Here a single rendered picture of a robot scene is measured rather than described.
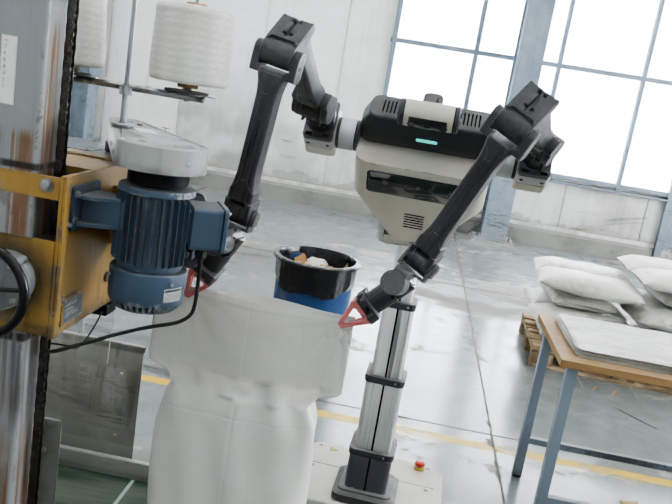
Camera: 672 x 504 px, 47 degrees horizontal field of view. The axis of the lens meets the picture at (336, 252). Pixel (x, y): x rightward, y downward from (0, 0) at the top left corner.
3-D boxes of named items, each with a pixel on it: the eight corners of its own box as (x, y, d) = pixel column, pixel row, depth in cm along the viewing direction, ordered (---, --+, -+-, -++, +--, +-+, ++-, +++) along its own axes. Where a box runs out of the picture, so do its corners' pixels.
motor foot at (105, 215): (138, 229, 156) (142, 187, 154) (115, 240, 144) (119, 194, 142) (94, 221, 156) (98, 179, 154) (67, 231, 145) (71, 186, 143)
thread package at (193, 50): (235, 94, 169) (246, 14, 165) (215, 94, 152) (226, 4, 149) (162, 82, 170) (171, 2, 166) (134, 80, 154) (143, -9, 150)
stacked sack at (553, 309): (623, 329, 526) (627, 311, 523) (640, 349, 484) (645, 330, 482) (526, 311, 532) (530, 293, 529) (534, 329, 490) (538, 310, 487)
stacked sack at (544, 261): (623, 284, 559) (627, 267, 556) (633, 298, 518) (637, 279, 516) (532, 266, 571) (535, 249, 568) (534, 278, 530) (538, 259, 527)
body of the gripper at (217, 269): (188, 267, 181) (206, 243, 179) (201, 258, 191) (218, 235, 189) (210, 284, 181) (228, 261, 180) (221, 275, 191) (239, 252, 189)
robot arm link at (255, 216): (262, 211, 183) (230, 198, 185) (245, 213, 172) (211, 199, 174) (245, 258, 185) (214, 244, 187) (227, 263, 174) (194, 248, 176)
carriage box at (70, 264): (123, 297, 178) (137, 162, 171) (54, 342, 145) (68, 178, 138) (22, 278, 180) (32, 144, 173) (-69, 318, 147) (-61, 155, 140)
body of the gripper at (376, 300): (357, 301, 178) (383, 283, 177) (360, 291, 188) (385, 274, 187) (373, 323, 179) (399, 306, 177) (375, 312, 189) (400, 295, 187)
